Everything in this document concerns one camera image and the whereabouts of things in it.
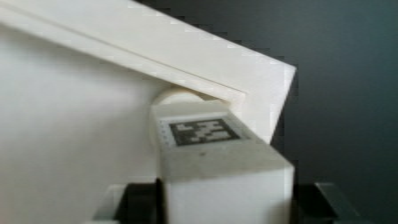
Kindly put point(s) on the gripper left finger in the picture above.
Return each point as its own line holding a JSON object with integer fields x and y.
{"x": 141, "y": 205}

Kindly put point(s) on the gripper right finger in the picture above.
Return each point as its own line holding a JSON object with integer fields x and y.
{"x": 320, "y": 205}

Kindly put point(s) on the white table leg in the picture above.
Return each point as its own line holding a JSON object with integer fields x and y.
{"x": 226, "y": 175}

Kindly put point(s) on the white square tabletop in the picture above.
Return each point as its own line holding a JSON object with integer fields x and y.
{"x": 94, "y": 55}

